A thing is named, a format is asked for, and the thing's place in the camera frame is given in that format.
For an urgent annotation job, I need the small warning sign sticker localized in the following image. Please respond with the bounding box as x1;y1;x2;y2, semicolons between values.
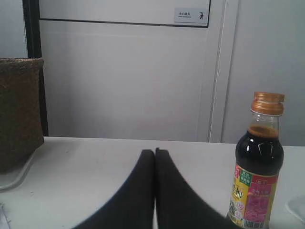
174;8;209;24

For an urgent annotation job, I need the white plastic tray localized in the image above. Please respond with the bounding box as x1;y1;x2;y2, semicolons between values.
286;195;305;224

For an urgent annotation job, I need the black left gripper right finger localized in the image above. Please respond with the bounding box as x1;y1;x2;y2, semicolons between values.
154;148;238;229

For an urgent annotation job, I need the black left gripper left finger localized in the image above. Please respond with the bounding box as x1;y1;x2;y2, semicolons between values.
76;149;155;229

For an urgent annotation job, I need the white cabinet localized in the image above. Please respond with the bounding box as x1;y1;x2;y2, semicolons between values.
39;0;240;142

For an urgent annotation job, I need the black vertical post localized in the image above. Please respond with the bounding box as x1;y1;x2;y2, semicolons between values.
22;0;49;137

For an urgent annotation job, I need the brown woven basket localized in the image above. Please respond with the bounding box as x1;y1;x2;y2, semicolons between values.
0;58;44;172

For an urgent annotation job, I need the soy sauce bottle gold cap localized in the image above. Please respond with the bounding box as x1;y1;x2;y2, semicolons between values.
227;91;286;229

